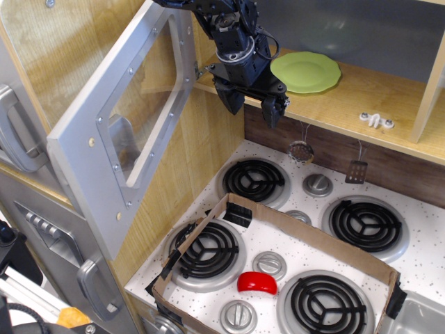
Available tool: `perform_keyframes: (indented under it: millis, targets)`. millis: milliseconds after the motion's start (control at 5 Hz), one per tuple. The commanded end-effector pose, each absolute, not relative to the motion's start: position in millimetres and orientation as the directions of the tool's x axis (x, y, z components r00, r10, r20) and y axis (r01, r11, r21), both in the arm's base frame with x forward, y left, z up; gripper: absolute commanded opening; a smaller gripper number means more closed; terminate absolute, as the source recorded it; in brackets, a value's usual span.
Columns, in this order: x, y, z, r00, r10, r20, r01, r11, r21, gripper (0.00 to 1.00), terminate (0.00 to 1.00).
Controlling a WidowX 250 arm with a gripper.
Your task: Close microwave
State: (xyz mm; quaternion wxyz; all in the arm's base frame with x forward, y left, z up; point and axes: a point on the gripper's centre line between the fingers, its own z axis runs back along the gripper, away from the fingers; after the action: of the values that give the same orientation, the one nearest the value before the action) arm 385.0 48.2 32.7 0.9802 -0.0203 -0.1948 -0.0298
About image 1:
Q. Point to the upper silver fridge handle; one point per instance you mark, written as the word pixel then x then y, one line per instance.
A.
pixel 13 151

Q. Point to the silver oven knob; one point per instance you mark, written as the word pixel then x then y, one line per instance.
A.
pixel 165 326

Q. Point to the silver knob middle small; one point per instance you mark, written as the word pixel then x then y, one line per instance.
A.
pixel 297 214

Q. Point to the lower silver fridge handle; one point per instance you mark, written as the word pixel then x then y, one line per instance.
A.
pixel 99 288

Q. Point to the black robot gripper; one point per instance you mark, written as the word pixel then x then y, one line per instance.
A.
pixel 248 73

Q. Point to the silver microwave door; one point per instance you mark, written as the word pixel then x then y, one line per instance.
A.
pixel 146 77

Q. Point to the black equipment at left edge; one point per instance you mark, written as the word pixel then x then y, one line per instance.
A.
pixel 25 306

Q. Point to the red toy cheese wedge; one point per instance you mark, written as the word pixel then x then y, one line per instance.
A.
pixel 253 281

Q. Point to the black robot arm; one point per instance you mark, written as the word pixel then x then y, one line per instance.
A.
pixel 228 23

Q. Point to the silver knob back centre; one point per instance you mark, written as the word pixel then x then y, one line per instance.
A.
pixel 317 185

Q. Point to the stove burner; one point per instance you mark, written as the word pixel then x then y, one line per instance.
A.
pixel 320 301
pixel 258 180
pixel 368 223
pixel 213 261

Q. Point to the white door latch clip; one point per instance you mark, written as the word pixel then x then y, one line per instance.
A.
pixel 376 120

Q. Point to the silver fridge handle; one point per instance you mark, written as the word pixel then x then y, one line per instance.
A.
pixel 13 151
pixel 99 288

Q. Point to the silver knob front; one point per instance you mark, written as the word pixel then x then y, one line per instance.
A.
pixel 238 317

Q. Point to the silver sink basin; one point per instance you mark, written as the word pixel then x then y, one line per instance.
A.
pixel 417 315

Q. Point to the back right stove burner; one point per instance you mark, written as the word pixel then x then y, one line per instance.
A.
pixel 368 223

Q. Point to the green plate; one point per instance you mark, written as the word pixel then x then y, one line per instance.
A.
pixel 306 72

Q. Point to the grey wall phone holder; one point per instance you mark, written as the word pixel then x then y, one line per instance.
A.
pixel 124 142

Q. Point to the back left stove burner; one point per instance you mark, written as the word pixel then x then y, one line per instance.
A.
pixel 258 180

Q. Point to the cardboard barrier frame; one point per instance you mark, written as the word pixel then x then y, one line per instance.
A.
pixel 303 247

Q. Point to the hanging round metal strainer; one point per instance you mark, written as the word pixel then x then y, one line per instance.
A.
pixel 299 150

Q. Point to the front right stove burner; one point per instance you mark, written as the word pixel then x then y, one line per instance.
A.
pixel 320 301

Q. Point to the silver ice dispenser panel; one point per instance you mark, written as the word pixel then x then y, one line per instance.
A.
pixel 55 238

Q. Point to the front left stove burner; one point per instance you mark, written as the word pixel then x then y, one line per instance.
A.
pixel 213 261

